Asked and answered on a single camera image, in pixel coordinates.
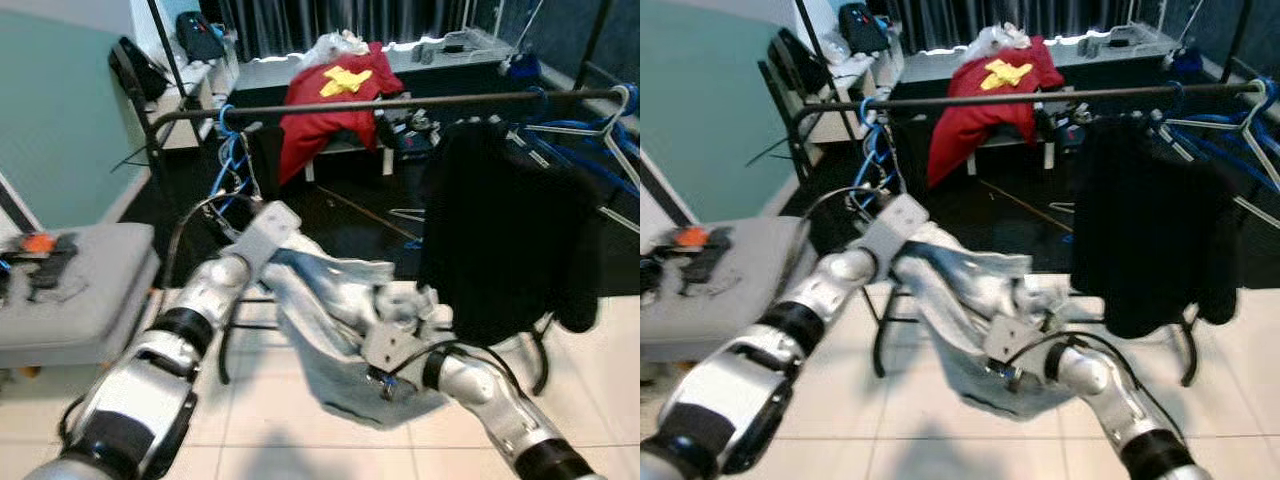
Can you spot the light grey garment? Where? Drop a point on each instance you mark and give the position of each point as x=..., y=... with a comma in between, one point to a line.
x=960, y=320
x=330, y=330

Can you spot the white plastic hanger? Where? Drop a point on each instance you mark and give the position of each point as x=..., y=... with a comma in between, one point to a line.
x=620, y=92
x=1260, y=90
x=1060, y=207
x=405, y=215

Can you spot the blue plastic hanger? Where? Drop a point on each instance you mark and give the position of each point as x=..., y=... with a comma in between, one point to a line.
x=1200, y=143
x=872, y=150
x=228, y=150
x=560, y=128

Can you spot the black hanging shirt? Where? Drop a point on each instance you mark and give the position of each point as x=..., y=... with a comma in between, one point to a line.
x=1150, y=230
x=500, y=230

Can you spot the low white table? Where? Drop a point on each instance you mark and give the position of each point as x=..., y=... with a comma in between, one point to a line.
x=386, y=160
x=1049, y=155

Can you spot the red cloth with yellow star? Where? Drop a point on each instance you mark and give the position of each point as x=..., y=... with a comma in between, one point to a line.
x=975, y=125
x=330, y=120

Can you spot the black metal garment rack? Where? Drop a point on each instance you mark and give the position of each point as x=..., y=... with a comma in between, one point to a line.
x=400, y=104
x=1050, y=99

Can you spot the black cloth bundle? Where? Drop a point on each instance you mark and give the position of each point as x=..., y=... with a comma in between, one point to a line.
x=10, y=278
x=652, y=276

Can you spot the grey cushioned bench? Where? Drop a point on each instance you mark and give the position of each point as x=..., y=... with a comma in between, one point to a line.
x=90, y=290
x=720, y=310

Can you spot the black handheld controller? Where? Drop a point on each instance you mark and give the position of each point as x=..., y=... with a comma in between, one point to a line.
x=55, y=270
x=710, y=262

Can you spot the white raised platform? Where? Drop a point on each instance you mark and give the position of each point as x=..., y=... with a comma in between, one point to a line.
x=1100, y=62
x=450, y=68

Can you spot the white shelf unit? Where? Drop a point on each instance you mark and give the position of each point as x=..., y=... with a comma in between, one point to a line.
x=850, y=85
x=205, y=85

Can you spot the crumpled white cloth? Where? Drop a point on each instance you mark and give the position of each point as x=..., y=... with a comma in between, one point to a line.
x=990, y=40
x=335, y=45

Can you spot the orange black tool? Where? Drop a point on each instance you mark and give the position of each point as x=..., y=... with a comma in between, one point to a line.
x=38, y=243
x=692, y=237

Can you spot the dark pleated curtain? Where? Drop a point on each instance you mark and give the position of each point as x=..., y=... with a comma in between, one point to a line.
x=300, y=20
x=950, y=20

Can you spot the black bag with red tag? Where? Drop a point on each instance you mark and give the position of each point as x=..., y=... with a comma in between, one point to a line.
x=862, y=28
x=200, y=38

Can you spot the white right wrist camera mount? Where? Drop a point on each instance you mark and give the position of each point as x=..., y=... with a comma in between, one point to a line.
x=1015, y=340
x=392, y=347

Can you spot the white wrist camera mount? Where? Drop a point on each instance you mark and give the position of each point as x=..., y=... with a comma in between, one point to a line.
x=265, y=230
x=392, y=347
x=895, y=225
x=1015, y=340

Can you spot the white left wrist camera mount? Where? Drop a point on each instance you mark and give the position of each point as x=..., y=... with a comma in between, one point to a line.
x=265, y=230
x=895, y=225

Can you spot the white metal tube frame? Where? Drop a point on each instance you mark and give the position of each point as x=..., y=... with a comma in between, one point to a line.
x=1120, y=42
x=470, y=45

